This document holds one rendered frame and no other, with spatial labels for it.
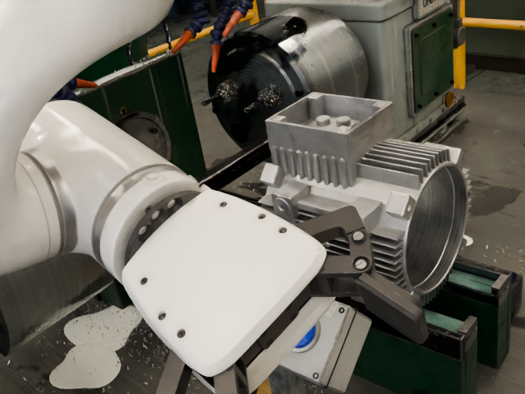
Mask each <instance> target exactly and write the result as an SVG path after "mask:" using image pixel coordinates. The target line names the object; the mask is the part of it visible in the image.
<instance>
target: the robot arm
mask: <svg viewBox="0 0 525 394"><path fill-rule="evenodd" d="M173 2H174V0H0V276H3V275H7V274H11V273H13V272H16V271H18V270H22V269H24V268H27V267H30V266H33V265H35V264H37V263H40V262H43V261H45V260H49V259H51V258H53V257H55V256H59V255H62V254H66V253H84V254H88V255H90V256H92V257H93V258H94V259H95V260H96V261H98V262H99V263H100V264H101V265H102V266H103V267H104V268H105V269H106V270H107V271H108V272H109V273H110V274H111V275H112V276H113V277H114V278H116V279H117V280H118V281H119V282H120V283H121V284H122V285H123V286H124V288H125V289H126V291H127V294H128V295H129V297H130V298H131V300H132V302H133V303H134V305H135V306H136V308H137V310H138V311H139V313H140V314H141V316H142V317H143V318H144V319H145V321H146V322H147V324H148V325H149V326H150V328H151V329H152V330H153V331H154V332H155V333H156V334H157V335H158V336H159V338H160V339H161V340H162V341H163V342H164V343H165V344H166V345H167V346H168V348H169V349H170V353H169V356H168V357H167V360H166V364H165V367H164V369H163V372H162V376H161V378H160V381H159V384H158V387H157V389H156V392H155V394H185V393H186V391H187V387H188V383H189V381H190V378H191V373H192V374H193V375H194V376H195V377H196V378H198V379H199V380H200V381H201V382H202V383H203V384H204V385H205V386H206V387H207V388H208V389H210V390H211V391H212V392H213V393H215V394H251V393H252V392H253V391H254V390H256V389H257V388H258V387H259V386H260V385H261V383H262V382H263V381H264V380H265V379H266V378H267V377H268V376H269V375H270V374H271V373H272V371H273V370H274V369H275V368H276V367H277V366H278V365H279V364H280V362H281V361H282V360H283V359H284V358H285V357H286V356H287V355H288V354H289V353H290V351H292V350H293V348H295V346H296V345H297V344H298V343H299V342H300V341H301V340H302V338H303V337H304V336H305V335H306V334H307V333H308V332H309V330H310V329H311V328H312V327H313V326H314V325H315V324H316V322H317V321H318V320H319V319H320V318H321V317H322V316H323V315H324V314H325V313H326V311H327V310H328V309H329V307H330V306H331V304H332V303H333V301H334V300H335V298H336V297H356V296H361V297H362V298H363V300H364V303H365V306H366V308H367V309H368V311H370V312H371V313H373V314H375V315H376V316H378V317H379V318H380V319H381V320H383V321H385V322H386V323H388V324H389V325H391V326H392V327H393V328H395V329H396V330H398V331H399V332H401V333H402V334H403V335H405V336H406V337H408V338H410V339H411V340H413V341H414V342H415V343H417V344H418V345H419V344H421V343H424V342H425V341H426V339H427V338H428V337H429V335H428V330H427V322H426V317H425V313H424V312H423V307H422V304H421V303H420V301H419V300H418V299H417V298H416V297H415V296H413V295H411V294H410V293H408V292H407V291H405V290H404V289H402V288H400V287H399V286H397V285H396V284H394V283H393V282H391V281H389V280H388V279H387V278H385V277H383V276H382V275H380V274H378V273H377V272H376V270H375V263H374V257H373V248H372V245H371V241H370V237H369V234H368V233H367V232H366V229H365V226H364V224H363V222H362V220H361V217H360V215H359V213H358V211H357V209H356V208H355V207H354V206H344V207H342V208H340V209H337V210H334V211H332V212H329V213H326V214H324V215H321V216H319V217H315V218H313V219H311V220H307V221H305V222H303V223H300V224H297V225H295V226H294V225H293V224H290V223H288V222H287V221H286V220H283V219H281V218H280V217H278V216H276V215H274V214H272V213H270V212H268V211H266V210H264V209H262V208H260V207H258V206H256V205H253V204H251V203H250V202H246V201H245V200H242V199H239V198H237V197H234V196H232V195H228V194H225V193H222V192H218V191H215V190H212V189H210V188H209V187H207V186H206V185H204V184H203V185H202V186H201V187H199V184H198V182H197V181H196V180H195V179H194V178H193V177H192V176H191V175H187V174H186V173H185V172H183V171H182V170H181V169H179V168H178V167H176V166H174V165H173V164H172V163H170V162H169V161H167V160H166V159H164V158H162V157H161V156H160V155H159V154H157V153H156V152H154V151H152V150H151V149H150V148H148V147H147V146H145V145H143V144H142V143H140V142H139V141H138V140H136V139H135V138H133V137H131V136H130V135H129V134H127V133H126V132H124V131H122V130H121V129H120V128H118V127H117V126H116V125H114V124H112V123H111V122H109V121H108V120H107V119H105V118H104V117H102V116H100V115H99V114H97V113H96V112H95V111H93V110H92V109H90V108H88V107H87V106H85V105H83V104H81V103H79V102H75V101H69V100H59V101H53V102H48V101H49V100H50V99H51V98H52V97H53V96H54V94H55V93H56V92H57V91H59V90H60V89H61V88H62V87H63V86H64V85H65V84H66V83H67V82H69V81H70V80H71V79H73V78H74V77H75V76H76V75H78V74H79V73H80V72H81V71H83V70H85V69H86V68H87V67H89V66H90V65H91V64H93V63H95V62H96V61H98V60H99V59H100V58H102V57H104V56H106V55H107V54H109V53H110V52H112V51H114V50H116V49H118V48H119V47H121V46H123V45H125V44H127V43H128V42H130V41H133V40H134V39H136V38H139V37H140V36H141V35H143V34H146V33H147V32H149V31H150V30H152V29H153V28H154V27H156V26H157V25H159V24H160V23H161V22H162V21H163V20H164V19H165V18H166V16H167V15H168V13H169V12H170V10H171V8H172V6H173ZM47 102H48V103H47ZM340 237H342V238H346V239H347V241H348V244H349V248H350V255H343V256H326V254H327V252H326V250H325V248H324V247H323V246H322V245H321V244H322V243H324V242H328V241H330V240H333V239H335V238H340Z"/></svg>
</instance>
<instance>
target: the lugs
mask: <svg viewBox="0 0 525 394"><path fill-rule="evenodd" d="M444 148H449V149H450V156H451V162H453V163H455V164H456V165H457V166H459V167H460V168H461V170H463V167H464V164H465V162H466V157H467V155H466V154H465V153H464V151H463V150H461V149H460V148H455V147H449V146H444ZM284 176H285V175H284V168H282V167H280V166H278V165H275V164H271V163H266V165H265V167H264V169H263V172H262V175H261V178H260V181H261V182H262V183H264V184H266V185H268V186H270V187H274V188H280V187H281V185H282V183H283V180H284ZM415 204H416V200H415V199H414V198H413V197H412V196H411V195H408V194H405V193H401V192H394V191H392V192H391V195H390V198H389V200H388V203H387V207H386V210H385V212H386V213H387V214H389V215H390V216H392V217H394V218H398V219H401V220H407V221H409V220H410V218H411V215H412V212H413V208H414V206H415ZM466 244H467V240H466V239H465V238H462V243H461V246H460V248H459V252H458V254H457V257H459V258H462V257H463V253H464V251H465V248H466ZM406 291H407V292H408V293H410V294H411V295H413V296H415V297H416V298H417V299H418V300H420V296H421V295H419V294H417V293H415V292H414V291H412V292H411V291H408V290H406Z"/></svg>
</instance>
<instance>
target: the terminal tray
mask: <svg viewBox="0 0 525 394"><path fill-rule="evenodd" d="M312 95H318V96H317V97H312ZM379 102H381V103H383V105H382V106H377V105H376V104H377V103H379ZM276 116H281V118H280V119H275V117H276ZM265 123H266V132H267V137H268V142H269V147H270V151H271V156H272V161H273V164H275V165H278V166H280V167H282V168H284V175H285V176H287V175H288V174H289V173H290V174H291V176H292V177H296V176H297V175H299V177H300V179H301V180H302V179H304V178H305V177H307V178H308V181H312V180H313V179H316V183H317V184H319V183H320V182H321V181H324V183H325V185H329V184H330V183H333V184H334V187H335V188H336V187H338V185H342V188H343V189H344V190H345V189H347V188H348V187H352V186H353V185H354V183H355V180H356V178H357V168H356V164H357V163H361V160H360V159H361V157H362V158H365V152H367V153H369V149H373V145H377V143H378V142H380V143H381V140H382V141H385V139H389V138H392V139H395V117H394V105H393V102H387V101H381V100H374V99H367V98H356V97H349V96H343V95H331V94H324V93H318V92H312V93H311V94H309V95H307V96H306V97H304V98H302V99H300V100H298V101H297V102H295V103H294V104H292V105H290V106H289V107H287V108H285V109H283V110H281V111H280V112H279V113H276V114H275V115H273V116H271V117H270V118H268V119H267V120H265ZM341 127H347V128H348V129H347V130H341Z"/></svg>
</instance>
